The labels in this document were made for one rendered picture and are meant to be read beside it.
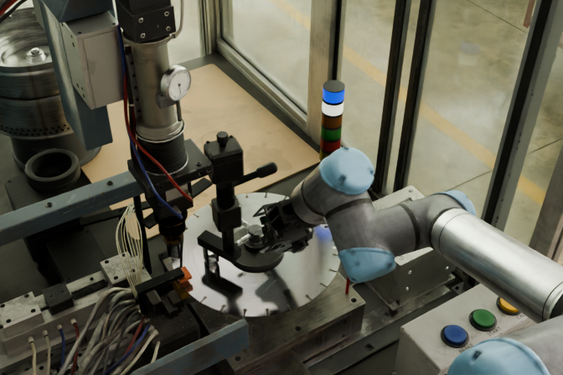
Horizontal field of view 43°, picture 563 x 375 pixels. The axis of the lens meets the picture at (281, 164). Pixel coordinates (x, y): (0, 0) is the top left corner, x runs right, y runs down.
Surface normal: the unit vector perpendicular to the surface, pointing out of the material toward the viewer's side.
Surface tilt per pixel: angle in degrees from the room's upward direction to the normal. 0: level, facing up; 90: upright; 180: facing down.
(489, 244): 32
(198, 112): 0
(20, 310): 0
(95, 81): 90
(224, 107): 0
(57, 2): 59
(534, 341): 20
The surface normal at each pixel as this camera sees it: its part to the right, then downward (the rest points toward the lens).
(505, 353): -0.15, -0.92
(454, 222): -0.51, -0.75
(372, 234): 0.19, -0.38
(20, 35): 0.54, 0.54
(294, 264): 0.00, -0.77
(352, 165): 0.39, -0.43
